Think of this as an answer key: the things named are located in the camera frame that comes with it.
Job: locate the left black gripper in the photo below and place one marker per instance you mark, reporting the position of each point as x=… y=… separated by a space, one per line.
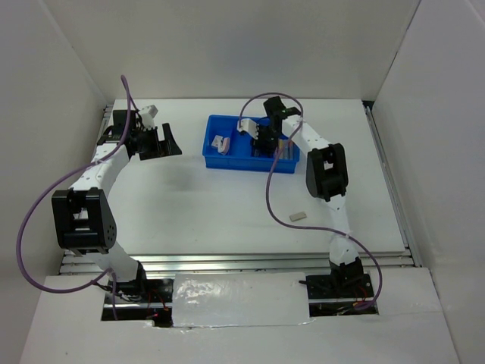
x=167 y=147

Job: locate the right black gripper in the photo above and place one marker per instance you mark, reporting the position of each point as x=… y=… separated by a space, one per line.
x=264 y=146

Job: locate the white red eraser pack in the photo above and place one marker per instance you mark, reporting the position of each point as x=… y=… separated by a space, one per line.
x=217 y=142

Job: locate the grey white eraser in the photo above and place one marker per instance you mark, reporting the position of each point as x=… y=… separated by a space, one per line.
x=297 y=216

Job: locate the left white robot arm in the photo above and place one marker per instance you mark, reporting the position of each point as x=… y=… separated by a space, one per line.
x=83 y=219

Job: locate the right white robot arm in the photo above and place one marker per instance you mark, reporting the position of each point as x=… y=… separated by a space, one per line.
x=326 y=179

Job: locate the white foil cover sheet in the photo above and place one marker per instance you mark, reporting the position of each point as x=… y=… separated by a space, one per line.
x=239 y=300

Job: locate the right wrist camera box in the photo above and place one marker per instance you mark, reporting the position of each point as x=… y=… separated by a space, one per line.
x=249 y=126

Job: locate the aluminium frame rail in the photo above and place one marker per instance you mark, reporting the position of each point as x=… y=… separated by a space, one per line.
x=158 y=264

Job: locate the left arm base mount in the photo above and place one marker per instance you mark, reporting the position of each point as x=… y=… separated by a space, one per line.
x=154 y=305

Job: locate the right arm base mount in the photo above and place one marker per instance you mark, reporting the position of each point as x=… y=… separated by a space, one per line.
x=325 y=299

